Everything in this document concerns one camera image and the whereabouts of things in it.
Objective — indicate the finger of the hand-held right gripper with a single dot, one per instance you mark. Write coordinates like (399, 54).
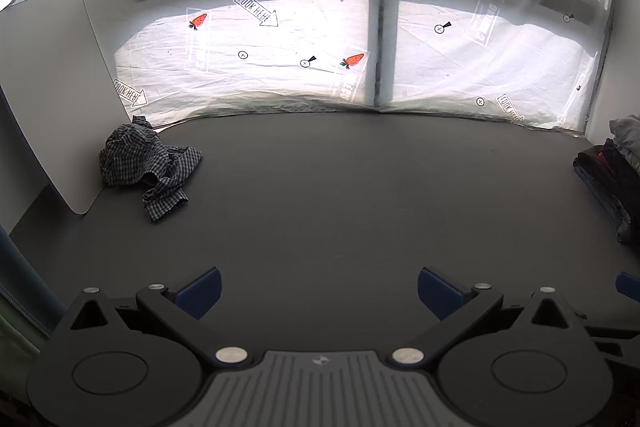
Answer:
(620, 341)
(630, 283)

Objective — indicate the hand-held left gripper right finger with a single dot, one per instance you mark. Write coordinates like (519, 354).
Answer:
(440, 292)

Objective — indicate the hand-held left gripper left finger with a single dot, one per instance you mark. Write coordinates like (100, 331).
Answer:
(200, 292)

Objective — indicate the blue plaid shirt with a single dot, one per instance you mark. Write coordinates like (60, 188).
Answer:
(130, 157)

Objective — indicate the black garment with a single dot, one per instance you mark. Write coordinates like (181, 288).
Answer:
(617, 184)

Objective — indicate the grey garment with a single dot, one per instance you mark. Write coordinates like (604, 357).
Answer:
(627, 132)

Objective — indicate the blue fabric strip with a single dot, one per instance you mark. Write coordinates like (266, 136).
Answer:
(20, 277)

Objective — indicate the white board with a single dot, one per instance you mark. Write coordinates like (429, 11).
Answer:
(50, 97)

